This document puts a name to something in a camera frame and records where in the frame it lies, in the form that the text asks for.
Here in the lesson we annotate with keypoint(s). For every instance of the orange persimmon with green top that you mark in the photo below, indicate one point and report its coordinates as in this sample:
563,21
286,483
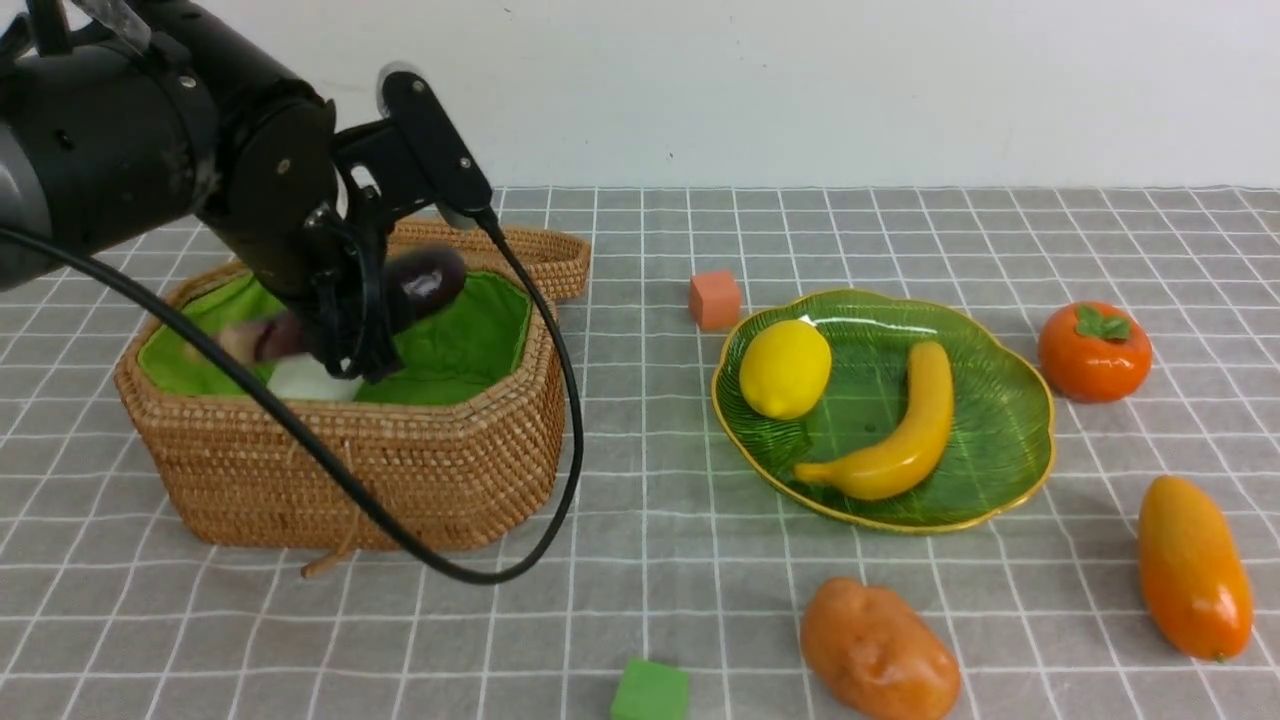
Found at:
1094,353

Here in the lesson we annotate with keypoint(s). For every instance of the green foam cube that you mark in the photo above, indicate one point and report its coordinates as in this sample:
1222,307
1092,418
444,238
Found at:
651,691

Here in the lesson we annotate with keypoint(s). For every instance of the grey checked tablecloth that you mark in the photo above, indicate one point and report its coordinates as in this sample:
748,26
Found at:
676,552

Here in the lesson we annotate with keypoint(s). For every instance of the dark purple eggplant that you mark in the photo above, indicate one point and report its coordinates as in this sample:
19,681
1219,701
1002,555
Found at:
419,283

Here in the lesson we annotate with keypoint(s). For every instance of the green leaf-shaped plate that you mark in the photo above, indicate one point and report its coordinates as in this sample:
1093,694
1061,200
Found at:
1001,448

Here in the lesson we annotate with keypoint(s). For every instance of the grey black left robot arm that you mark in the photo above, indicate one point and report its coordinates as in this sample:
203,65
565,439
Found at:
153,114

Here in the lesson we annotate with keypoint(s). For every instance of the brown orange potato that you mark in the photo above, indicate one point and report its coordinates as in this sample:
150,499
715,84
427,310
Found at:
873,653

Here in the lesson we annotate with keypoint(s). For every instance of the yellow plastic lemon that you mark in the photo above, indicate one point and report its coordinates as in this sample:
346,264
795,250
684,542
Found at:
785,370

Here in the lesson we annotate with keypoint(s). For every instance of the orange yellow mango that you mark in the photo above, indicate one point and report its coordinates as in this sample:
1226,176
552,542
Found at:
1192,579

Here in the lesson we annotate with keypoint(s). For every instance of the white radish with green leaves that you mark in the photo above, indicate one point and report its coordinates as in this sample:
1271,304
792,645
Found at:
303,378

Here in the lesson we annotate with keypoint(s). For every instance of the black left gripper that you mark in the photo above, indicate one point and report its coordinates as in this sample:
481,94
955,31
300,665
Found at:
337,308

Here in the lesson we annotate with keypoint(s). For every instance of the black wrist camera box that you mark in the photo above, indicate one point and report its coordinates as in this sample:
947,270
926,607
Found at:
411,158

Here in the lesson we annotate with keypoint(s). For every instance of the orange foam cube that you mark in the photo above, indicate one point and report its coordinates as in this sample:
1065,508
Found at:
715,300

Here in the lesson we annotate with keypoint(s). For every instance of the woven wicker basket green lining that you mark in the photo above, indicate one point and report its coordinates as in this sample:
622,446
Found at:
461,447

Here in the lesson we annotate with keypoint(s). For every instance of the yellow plastic banana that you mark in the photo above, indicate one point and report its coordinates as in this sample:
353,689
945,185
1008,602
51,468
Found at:
909,454

